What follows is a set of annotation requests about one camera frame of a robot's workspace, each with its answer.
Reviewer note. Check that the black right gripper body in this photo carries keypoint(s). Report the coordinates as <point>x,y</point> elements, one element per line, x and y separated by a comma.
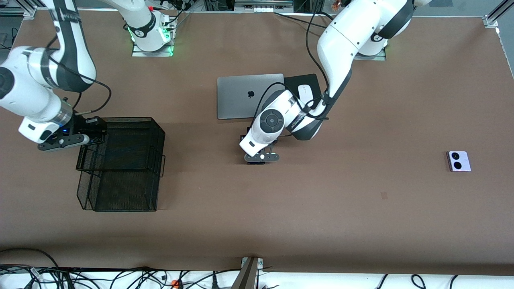
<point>81,125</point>

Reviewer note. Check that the lavender flip phone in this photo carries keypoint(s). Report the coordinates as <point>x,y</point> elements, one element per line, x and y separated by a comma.
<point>459,161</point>

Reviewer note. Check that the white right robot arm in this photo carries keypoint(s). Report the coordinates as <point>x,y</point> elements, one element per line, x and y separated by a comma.
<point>24,92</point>

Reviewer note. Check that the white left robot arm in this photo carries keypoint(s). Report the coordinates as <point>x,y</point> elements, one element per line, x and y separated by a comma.
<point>341,40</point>

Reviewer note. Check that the grey closed laptop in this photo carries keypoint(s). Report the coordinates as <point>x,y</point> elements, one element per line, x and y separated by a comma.
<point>233,96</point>

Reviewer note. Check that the white computer mouse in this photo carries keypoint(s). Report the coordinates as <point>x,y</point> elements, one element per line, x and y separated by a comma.
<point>304,92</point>

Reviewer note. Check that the black mouse pad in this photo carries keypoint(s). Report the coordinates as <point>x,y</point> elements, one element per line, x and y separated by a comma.
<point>291,82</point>

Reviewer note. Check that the white power strip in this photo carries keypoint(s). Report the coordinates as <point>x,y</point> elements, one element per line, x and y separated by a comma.
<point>263,9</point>

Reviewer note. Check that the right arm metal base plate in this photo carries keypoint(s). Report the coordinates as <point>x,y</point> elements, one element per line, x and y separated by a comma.
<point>138,53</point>

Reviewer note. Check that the aluminium frame profile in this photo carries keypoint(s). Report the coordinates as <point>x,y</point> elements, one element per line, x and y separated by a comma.
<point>492,20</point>
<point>28,11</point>

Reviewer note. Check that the aluminium camera mount post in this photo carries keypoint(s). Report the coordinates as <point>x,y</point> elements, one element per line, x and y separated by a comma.
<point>247,277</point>

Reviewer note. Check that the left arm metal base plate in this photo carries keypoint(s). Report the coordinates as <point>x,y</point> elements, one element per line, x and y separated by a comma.
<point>377,58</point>

